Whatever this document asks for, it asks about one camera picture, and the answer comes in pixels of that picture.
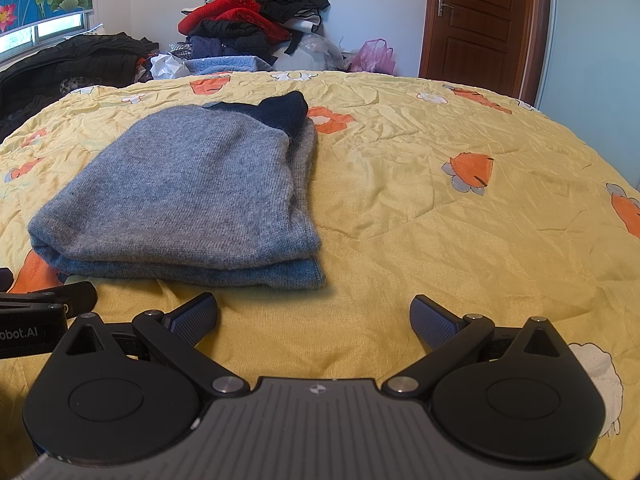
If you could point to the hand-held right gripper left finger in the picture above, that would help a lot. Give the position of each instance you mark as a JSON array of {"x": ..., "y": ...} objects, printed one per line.
[{"x": 195, "y": 317}]

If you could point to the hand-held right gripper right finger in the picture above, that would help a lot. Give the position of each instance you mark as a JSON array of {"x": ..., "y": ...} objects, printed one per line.
[{"x": 432, "y": 324}]

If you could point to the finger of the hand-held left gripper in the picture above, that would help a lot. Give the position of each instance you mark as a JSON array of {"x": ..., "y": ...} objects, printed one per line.
[
  {"x": 5, "y": 280},
  {"x": 75, "y": 297}
]

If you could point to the grey knit sweater navy sleeves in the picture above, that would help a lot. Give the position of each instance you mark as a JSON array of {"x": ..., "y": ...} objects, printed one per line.
[{"x": 190, "y": 195}]

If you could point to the pile of mixed clothes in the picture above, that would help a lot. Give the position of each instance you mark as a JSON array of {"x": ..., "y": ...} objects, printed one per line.
[{"x": 240, "y": 20}]

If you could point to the yellow carrot print bed sheet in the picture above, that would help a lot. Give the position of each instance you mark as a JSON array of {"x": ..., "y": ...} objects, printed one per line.
[{"x": 450, "y": 240}]

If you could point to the black coat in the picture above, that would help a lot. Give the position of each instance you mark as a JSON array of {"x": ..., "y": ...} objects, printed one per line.
[{"x": 65, "y": 65}]

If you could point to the white crumpled plastic bag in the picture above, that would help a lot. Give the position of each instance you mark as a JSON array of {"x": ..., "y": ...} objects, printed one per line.
[{"x": 167, "y": 66}]

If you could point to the light blue towel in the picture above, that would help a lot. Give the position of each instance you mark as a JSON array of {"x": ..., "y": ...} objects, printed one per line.
[{"x": 225, "y": 65}]

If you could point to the window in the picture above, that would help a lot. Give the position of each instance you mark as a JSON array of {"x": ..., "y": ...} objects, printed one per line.
[{"x": 55, "y": 28}]

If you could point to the pink plastic bag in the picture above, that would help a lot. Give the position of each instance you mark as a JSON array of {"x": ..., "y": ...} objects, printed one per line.
[{"x": 375, "y": 57}]

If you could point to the clear plastic bag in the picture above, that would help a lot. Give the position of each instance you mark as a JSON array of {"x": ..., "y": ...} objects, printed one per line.
[{"x": 315, "y": 52}]

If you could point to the brown wooden door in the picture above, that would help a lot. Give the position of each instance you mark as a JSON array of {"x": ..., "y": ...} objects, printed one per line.
[{"x": 475, "y": 30}]

